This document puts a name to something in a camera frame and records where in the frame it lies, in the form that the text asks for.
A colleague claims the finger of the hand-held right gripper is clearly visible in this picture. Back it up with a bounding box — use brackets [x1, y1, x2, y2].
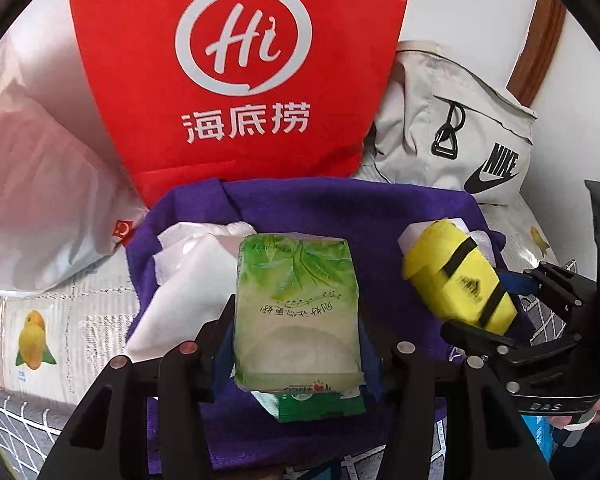
[499, 259, 589, 307]
[439, 319, 517, 362]

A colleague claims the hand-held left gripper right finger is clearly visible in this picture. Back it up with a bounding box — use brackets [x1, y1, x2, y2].
[357, 300, 556, 480]

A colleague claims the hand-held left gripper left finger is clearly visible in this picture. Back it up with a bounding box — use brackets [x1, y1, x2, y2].
[37, 295, 237, 480]

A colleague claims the yellow pouch with black bands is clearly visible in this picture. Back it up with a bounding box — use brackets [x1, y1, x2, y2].
[402, 219, 518, 337]

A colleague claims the white tissue cloth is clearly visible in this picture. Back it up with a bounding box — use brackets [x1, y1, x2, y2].
[125, 234, 243, 363]

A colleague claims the light green tissue packet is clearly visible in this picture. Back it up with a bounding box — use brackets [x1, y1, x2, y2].
[232, 232, 365, 395]

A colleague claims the dark green tissue packet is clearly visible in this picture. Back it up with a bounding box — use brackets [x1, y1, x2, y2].
[252, 387, 367, 423]

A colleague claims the blue cardboard box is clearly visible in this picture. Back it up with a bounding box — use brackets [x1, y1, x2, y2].
[521, 411, 557, 465]

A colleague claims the white sponge block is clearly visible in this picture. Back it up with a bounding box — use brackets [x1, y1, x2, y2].
[397, 216, 496, 268]

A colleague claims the crumpled white tissue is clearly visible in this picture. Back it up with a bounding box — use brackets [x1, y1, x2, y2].
[157, 220, 257, 262]

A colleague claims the purple towel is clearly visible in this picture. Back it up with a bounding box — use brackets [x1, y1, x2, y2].
[125, 177, 536, 478]

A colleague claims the fruit-print bed sheet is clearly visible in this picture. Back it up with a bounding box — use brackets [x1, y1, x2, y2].
[0, 195, 557, 407]

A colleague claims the beige bag with black logo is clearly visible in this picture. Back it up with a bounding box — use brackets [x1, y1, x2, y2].
[352, 40, 538, 207]

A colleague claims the grey checked blanket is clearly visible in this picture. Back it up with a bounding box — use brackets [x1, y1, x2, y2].
[0, 382, 461, 480]

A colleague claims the white plastic shopping bag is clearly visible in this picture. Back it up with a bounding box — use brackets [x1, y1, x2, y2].
[0, 20, 148, 293]

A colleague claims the red shopping bag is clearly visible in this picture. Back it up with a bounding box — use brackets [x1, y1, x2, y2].
[67, 0, 417, 210]

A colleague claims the wooden bed frame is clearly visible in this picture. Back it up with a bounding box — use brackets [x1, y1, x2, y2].
[509, 0, 567, 110]

